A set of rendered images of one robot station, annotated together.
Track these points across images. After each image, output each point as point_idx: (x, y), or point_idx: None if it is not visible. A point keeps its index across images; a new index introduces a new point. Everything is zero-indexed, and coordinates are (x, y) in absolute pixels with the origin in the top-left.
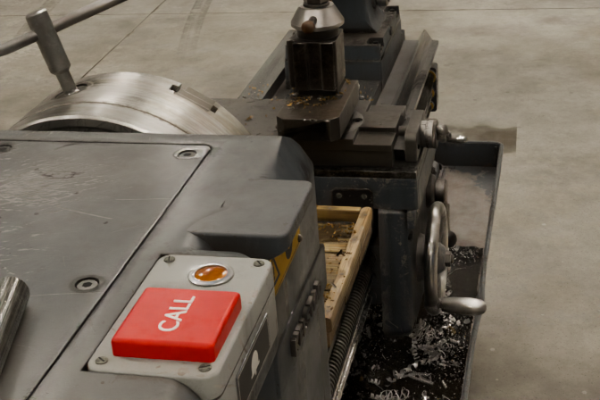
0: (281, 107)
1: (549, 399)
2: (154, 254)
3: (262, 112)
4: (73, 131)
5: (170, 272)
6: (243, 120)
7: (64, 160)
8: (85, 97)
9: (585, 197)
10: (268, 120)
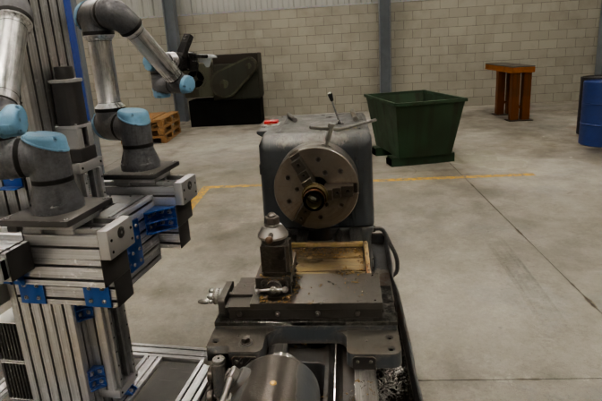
0: (305, 295)
1: None
2: (279, 125)
3: (314, 292)
4: (309, 133)
5: (275, 124)
6: (323, 285)
7: (305, 130)
8: (318, 142)
9: None
10: (308, 285)
